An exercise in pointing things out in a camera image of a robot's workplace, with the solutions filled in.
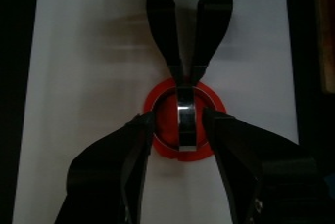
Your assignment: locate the red dough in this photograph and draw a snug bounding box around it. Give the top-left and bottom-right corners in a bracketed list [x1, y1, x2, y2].
[142, 77, 227, 164]

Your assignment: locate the white work board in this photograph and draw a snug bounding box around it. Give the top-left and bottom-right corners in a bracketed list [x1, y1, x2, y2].
[12, 0, 302, 224]

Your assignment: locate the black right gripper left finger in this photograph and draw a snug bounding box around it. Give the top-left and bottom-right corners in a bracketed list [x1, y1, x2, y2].
[53, 111, 156, 224]

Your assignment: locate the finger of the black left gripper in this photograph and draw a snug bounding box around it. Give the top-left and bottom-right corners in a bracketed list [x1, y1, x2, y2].
[143, 0, 186, 87]
[189, 0, 235, 87]

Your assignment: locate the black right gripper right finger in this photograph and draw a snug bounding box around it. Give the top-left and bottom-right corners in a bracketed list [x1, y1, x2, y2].
[201, 106, 335, 224]

